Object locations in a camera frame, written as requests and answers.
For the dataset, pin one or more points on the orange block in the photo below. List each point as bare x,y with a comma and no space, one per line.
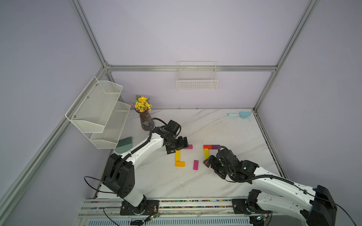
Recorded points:
179,164

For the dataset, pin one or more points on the yellow flower bouquet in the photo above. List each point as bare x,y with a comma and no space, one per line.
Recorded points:
142,104

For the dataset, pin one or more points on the upper white mesh shelf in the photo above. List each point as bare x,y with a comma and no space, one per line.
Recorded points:
92,110

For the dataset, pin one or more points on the lower white mesh shelf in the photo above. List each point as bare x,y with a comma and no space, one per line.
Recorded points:
109,138

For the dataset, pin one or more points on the yellow large block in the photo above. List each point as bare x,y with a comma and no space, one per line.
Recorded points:
178,156

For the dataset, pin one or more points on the white wire wall basket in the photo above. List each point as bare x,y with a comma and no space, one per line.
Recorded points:
196,76

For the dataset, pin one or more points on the dark glass vase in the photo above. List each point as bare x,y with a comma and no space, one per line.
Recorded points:
146,121

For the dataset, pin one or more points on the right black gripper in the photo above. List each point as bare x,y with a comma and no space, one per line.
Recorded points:
213,165

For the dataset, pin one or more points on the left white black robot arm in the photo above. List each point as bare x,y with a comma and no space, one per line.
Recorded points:
119,172

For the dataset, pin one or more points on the white mesh shelf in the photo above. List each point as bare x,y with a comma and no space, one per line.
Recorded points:
92,110
109,138

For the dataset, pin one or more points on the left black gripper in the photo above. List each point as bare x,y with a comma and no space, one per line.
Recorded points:
181,145

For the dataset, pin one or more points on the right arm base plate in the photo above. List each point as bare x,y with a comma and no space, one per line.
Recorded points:
247,207

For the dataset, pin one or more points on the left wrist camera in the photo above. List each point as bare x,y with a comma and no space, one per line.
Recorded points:
173,127

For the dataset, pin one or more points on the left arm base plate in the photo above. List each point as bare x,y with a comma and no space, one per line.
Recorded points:
146,207

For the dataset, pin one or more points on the aluminium front rail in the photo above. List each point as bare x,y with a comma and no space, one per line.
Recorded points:
168,207

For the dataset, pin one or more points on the teal scoop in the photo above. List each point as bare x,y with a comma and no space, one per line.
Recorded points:
242,115

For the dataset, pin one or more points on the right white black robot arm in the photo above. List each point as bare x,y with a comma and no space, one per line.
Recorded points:
313,206

